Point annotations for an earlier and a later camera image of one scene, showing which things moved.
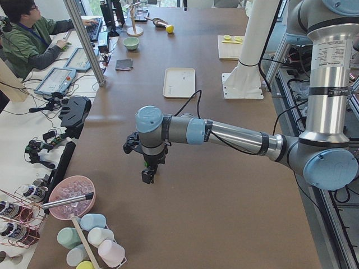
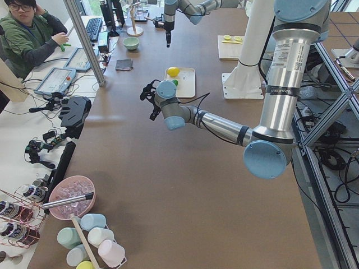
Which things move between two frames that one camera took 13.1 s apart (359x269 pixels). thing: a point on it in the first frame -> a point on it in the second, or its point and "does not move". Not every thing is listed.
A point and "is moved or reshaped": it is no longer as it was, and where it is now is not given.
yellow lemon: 170,29 is moved or reshaped
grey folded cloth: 124,64 does not move
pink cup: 110,253 does not move
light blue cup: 89,221 does not move
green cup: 68,237 does not move
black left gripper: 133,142 -> 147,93
